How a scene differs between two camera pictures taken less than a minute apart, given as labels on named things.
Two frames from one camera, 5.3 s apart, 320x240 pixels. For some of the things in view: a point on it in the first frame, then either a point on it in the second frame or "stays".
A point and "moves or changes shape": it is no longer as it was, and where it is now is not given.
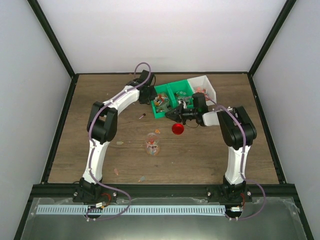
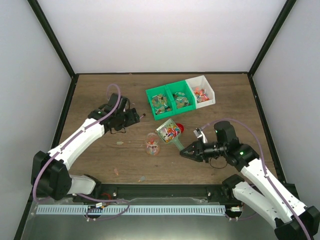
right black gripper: [177, 116] -> [198, 155]
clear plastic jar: [153, 147] stays
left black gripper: [153, 95] -> [133, 118]
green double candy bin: [167, 97] stays
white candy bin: [201, 84] moves or changes shape
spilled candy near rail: [142, 178] stays
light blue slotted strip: [131, 210] stays
